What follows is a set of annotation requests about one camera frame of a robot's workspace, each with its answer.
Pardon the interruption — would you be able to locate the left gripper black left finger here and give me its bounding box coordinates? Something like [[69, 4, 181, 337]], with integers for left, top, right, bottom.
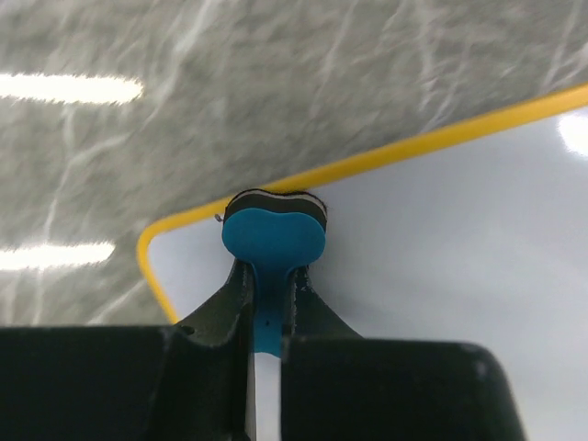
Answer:
[[1, 262, 255, 440]]

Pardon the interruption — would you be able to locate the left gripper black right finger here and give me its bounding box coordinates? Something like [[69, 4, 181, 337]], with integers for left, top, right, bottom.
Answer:
[[280, 267, 526, 440]]

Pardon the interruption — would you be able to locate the blue whiteboard eraser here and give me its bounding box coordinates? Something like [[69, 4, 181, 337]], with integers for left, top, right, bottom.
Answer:
[[221, 188, 328, 357]]

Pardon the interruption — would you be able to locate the white board with yellow frame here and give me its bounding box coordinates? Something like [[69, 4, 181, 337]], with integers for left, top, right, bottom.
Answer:
[[137, 85, 587, 440]]

